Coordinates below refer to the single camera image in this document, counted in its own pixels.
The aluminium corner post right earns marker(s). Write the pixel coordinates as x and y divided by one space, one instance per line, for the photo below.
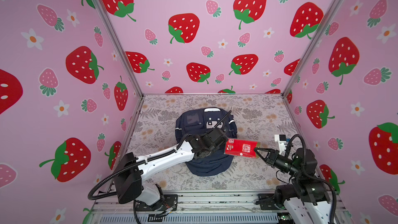
328 17

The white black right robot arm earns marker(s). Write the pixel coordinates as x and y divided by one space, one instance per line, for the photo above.
307 198

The navy blue student backpack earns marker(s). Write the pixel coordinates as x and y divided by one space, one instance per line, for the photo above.
207 130

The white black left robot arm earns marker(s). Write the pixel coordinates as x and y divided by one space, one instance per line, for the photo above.
134 171

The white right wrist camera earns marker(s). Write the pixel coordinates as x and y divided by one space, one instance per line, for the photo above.
282 142

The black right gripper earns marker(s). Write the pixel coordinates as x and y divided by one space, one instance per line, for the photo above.
270 157

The aluminium corner post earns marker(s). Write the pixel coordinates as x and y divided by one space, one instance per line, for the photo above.
328 17
103 14

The red stationery package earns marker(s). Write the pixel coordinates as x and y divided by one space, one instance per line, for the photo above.
241 148

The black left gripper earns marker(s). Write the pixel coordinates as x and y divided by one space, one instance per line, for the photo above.
205 134

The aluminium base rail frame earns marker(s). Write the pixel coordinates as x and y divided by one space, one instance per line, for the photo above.
211 207

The aluminium corner post left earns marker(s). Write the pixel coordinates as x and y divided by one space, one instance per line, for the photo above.
103 14

